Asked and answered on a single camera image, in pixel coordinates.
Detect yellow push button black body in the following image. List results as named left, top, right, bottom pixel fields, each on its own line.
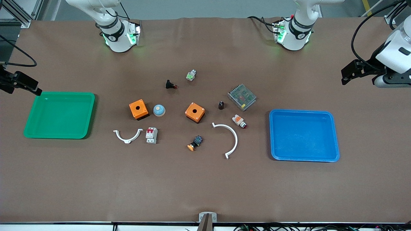
left=187, top=135, right=203, bottom=151

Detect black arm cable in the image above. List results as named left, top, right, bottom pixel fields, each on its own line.
left=0, top=34, right=38, bottom=67
left=351, top=0, right=411, bottom=72

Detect brown table cover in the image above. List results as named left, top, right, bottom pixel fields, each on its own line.
left=0, top=17, right=411, bottom=224

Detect small white curved clip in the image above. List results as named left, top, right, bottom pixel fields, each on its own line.
left=113, top=129, right=144, bottom=144

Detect orange button box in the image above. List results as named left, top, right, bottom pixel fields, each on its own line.
left=185, top=102, right=206, bottom=124
left=129, top=99, right=149, bottom=121

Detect red push button white body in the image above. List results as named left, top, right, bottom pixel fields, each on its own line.
left=232, top=114, right=248, bottom=129

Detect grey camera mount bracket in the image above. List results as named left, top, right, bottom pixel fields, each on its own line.
left=197, top=212, right=217, bottom=231

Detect black base cable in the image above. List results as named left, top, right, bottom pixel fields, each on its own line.
left=247, top=14, right=294, bottom=34

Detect green plastic tray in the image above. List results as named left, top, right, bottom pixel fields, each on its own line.
left=23, top=92, right=96, bottom=140

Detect white red circuit breaker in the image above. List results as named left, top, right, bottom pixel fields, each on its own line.
left=145, top=127, right=158, bottom=144

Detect metal mesh power supply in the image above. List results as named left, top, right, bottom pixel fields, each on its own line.
left=227, top=84, right=257, bottom=112

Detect blue plastic tray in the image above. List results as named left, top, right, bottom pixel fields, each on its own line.
left=269, top=109, right=340, bottom=162

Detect large white curved clip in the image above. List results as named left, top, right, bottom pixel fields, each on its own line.
left=212, top=122, right=238, bottom=160

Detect aluminium frame post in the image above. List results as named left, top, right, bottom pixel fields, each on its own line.
left=384, top=0, right=411, bottom=25
left=0, top=0, right=44, bottom=29

